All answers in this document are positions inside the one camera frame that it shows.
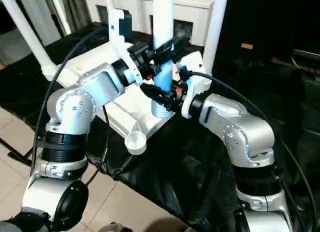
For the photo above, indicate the white plastic table leg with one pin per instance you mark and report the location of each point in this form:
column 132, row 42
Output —
column 163, row 16
column 215, row 29
column 108, row 2
column 25, row 29

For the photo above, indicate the white plastic table top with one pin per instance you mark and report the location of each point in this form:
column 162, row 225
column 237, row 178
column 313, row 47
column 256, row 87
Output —
column 125, row 111

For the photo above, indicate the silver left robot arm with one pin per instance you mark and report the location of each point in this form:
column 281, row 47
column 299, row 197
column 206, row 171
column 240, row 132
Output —
column 75, row 106

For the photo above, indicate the white cabinet with glass doors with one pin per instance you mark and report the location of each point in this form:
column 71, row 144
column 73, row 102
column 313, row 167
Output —
column 190, row 9

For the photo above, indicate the black glossy mat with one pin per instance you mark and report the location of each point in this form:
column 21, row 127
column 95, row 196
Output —
column 187, row 154

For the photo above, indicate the small tan label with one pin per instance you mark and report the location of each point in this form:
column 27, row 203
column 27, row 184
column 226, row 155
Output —
column 247, row 45

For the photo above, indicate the grey curtain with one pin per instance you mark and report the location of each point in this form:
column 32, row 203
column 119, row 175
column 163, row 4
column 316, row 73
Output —
column 75, row 9

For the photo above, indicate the dark robot torso part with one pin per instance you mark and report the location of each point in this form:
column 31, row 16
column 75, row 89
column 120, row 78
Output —
column 113, row 228

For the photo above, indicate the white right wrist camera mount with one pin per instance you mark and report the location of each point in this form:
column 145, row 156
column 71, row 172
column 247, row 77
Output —
column 196, row 61

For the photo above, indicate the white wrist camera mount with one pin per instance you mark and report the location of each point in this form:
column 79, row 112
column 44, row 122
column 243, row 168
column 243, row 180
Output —
column 196, row 61
column 117, row 41

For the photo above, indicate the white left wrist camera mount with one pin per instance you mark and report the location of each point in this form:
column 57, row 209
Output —
column 117, row 41

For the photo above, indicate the white door frame post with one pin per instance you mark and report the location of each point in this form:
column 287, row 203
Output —
column 59, row 12

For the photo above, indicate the black folding table frame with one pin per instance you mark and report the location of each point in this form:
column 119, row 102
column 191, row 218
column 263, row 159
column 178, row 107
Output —
column 15, row 151

